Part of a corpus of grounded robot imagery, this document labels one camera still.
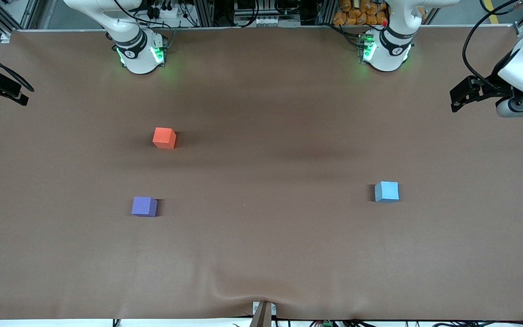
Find brown table mat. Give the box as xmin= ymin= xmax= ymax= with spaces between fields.
xmin=0 ymin=26 xmax=523 ymax=321

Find white power strip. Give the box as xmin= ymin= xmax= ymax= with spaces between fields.
xmin=148 ymin=5 xmax=186 ymax=20

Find table edge clamp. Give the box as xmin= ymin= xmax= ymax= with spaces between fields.
xmin=252 ymin=301 xmax=277 ymax=327

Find purple foam block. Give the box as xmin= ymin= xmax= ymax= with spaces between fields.
xmin=131 ymin=196 xmax=158 ymax=218

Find pile of orange objects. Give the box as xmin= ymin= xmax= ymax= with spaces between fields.
xmin=332 ymin=0 xmax=388 ymax=26

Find light blue foam block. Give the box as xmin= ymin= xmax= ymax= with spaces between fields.
xmin=374 ymin=181 xmax=400 ymax=203

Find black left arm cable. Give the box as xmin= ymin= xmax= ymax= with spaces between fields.
xmin=462 ymin=0 xmax=523 ymax=91

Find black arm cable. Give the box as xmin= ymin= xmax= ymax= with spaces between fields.
xmin=0 ymin=43 xmax=35 ymax=93
xmin=462 ymin=0 xmax=523 ymax=91

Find orange foam block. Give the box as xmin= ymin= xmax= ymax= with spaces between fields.
xmin=152 ymin=127 xmax=177 ymax=150

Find white connector strip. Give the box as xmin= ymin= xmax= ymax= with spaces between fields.
xmin=237 ymin=15 xmax=286 ymax=27

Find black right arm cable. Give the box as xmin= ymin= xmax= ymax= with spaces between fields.
xmin=0 ymin=43 xmax=35 ymax=93

